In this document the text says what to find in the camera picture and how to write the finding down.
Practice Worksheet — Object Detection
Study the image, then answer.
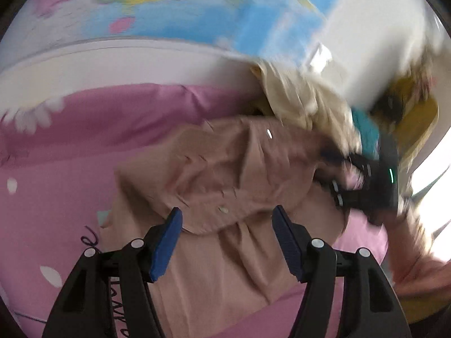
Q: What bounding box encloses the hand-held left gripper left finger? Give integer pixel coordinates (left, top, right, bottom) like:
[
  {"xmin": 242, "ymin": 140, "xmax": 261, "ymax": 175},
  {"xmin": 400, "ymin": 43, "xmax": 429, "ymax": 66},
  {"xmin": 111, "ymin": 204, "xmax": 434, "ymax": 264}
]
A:
[{"xmin": 42, "ymin": 207, "xmax": 184, "ymax": 338}]

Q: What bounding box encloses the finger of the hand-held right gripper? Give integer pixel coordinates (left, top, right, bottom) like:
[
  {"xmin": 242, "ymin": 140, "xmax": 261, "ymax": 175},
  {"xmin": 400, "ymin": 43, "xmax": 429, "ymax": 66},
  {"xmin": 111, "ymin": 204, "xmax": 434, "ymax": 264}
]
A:
[{"xmin": 318, "ymin": 149, "xmax": 374, "ymax": 185}]

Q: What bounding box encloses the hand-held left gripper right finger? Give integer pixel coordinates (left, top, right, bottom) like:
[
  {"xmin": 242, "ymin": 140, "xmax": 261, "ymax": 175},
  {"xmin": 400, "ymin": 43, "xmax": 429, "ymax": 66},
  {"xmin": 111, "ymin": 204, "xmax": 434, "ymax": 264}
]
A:
[{"xmin": 271, "ymin": 205, "xmax": 413, "ymax": 338}]

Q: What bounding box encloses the dusty pink shirt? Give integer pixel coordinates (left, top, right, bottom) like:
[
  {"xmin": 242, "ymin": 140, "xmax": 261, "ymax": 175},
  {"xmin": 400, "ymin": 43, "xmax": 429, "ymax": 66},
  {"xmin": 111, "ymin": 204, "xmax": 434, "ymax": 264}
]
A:
[{"xmin": 100, "ymin": 114, "xmax": 355, "ymax": 338}]

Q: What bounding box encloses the person's right forearm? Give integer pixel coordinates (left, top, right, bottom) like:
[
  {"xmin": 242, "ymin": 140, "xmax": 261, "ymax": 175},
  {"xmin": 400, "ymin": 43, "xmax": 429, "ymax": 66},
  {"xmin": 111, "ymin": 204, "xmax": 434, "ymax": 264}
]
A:
[{"xmin": 383, "ymin": 201, "xmax": 451, "ymax": 301}]

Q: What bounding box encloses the teal cloth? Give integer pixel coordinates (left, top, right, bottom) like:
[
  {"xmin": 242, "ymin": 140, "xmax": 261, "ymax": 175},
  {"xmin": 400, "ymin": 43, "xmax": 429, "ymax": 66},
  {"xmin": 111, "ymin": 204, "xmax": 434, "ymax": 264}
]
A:
[{"xmin": 350, "ymin": 106, "xmax": 382, "ymax": 160}]

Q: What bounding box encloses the mustard yellow bag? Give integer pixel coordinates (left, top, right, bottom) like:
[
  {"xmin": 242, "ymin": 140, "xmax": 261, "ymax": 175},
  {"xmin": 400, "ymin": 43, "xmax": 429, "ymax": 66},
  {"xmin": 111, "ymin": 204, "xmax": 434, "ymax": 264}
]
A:
[{"xmin": 369, "ymin": 77, "xmax": 442, "ymax": 170}]

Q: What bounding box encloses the cream cloth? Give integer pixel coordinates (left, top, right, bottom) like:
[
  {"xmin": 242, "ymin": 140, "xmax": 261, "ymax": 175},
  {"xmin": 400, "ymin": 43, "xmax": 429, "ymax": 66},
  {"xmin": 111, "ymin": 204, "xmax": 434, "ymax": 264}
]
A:
[{"xmin": 249, "ymin": 59, "xmax": 364, "ymax": 153}]

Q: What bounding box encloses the small plush toy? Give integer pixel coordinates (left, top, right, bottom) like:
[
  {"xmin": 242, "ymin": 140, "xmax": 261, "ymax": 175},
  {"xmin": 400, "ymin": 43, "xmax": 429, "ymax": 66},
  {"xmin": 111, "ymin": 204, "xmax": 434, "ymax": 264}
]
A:
[{"xmin": 410, "ymin": 51, "xmax": 441, "ymax": 99}]

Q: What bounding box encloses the pink floral bedsheet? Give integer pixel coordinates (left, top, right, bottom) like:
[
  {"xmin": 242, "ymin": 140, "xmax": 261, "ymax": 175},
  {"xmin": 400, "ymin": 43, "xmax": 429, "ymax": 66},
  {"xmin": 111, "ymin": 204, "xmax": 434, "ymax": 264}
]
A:
[{"xmin": 0, "ymin": 83, "xmax": 390, "ymax": 338}]

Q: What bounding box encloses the white headboard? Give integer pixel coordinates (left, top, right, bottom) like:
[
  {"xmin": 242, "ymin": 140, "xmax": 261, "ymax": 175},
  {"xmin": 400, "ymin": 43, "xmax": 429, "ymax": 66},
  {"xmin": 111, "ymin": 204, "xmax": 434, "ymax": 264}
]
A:
[{"xmin": 0, "ymin": 38, "xmax": 269, "ymax": 121}]

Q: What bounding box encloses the white wall socket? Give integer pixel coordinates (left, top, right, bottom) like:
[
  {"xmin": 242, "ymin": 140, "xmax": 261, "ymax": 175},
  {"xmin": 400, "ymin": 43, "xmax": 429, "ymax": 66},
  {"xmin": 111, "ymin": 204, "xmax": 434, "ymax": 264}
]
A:
[
  {"xmin": 326, "ymin": 54, "xmax": 355, "ymax": 90},
  {"xmin": 306, "ymin": 42, "xmax": 335, "ymax": 74}
]

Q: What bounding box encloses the small wall map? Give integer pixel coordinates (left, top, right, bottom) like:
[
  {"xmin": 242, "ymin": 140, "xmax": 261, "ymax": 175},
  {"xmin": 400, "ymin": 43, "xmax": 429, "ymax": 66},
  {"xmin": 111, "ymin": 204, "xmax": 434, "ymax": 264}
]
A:
[{"xmin": 260, "ymin": 0, "xmax": 329, "ymax": 68}]

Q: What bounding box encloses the large colourful wall map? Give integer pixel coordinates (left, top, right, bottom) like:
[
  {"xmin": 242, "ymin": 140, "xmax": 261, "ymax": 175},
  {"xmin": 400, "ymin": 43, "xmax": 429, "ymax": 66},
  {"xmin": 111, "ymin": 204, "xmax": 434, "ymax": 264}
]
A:
[{"xmin": 21, "ymin": 0, "xmax": 345, "ymax": 62}]

